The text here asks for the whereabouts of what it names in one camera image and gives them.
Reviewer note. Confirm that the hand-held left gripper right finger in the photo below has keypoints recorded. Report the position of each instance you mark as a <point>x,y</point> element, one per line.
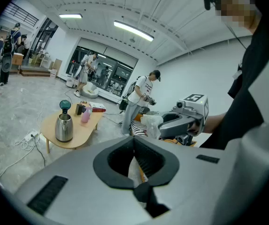
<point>195,177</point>

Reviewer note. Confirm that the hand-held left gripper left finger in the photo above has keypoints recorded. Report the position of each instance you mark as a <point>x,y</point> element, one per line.
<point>78,172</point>

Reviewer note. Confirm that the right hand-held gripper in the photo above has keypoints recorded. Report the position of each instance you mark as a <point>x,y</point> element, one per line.
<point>195,104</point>

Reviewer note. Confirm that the steel kettle with teal lid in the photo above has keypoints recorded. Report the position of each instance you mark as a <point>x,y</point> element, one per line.
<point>63,125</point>

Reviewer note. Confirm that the person's right forearm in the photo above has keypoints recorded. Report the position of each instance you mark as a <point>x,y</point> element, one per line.
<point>215,123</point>

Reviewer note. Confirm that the person's right hand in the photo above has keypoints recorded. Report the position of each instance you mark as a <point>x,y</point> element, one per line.
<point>194,129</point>

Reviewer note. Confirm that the white plastic bag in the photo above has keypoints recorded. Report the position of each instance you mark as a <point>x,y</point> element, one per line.
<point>151,125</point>

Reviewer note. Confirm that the low wooden table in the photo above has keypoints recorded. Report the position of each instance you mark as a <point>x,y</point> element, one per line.
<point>85,132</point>

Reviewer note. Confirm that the black white striped blanket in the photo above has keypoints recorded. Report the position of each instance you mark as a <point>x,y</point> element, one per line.
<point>137,128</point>

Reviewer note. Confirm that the white power strip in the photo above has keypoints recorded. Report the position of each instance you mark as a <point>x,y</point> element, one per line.
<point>31,136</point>

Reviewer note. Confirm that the small brown box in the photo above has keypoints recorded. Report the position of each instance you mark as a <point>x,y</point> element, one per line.
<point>79,109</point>

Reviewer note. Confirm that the red book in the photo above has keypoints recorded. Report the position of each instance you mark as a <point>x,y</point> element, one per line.
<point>97,107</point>

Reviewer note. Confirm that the person's black shirt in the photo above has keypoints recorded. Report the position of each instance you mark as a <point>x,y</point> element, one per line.
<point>247,102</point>

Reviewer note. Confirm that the white beanbag seat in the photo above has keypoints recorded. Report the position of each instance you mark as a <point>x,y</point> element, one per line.
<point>90,91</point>

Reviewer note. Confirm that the white rice cooker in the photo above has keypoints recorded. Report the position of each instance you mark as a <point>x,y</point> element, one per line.
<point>70,83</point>

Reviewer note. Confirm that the large window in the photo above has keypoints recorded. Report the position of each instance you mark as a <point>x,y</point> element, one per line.
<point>101,71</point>

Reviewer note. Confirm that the ceiling light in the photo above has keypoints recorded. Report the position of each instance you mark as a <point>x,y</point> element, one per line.
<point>70,16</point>
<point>134,30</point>

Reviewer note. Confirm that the wooden platform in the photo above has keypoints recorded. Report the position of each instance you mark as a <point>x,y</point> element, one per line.
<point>34,71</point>

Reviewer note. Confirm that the person's head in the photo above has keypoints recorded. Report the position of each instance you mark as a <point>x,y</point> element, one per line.
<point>240,8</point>

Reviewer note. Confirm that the cardboard box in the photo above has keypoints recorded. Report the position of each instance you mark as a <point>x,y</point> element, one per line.
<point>17,58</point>

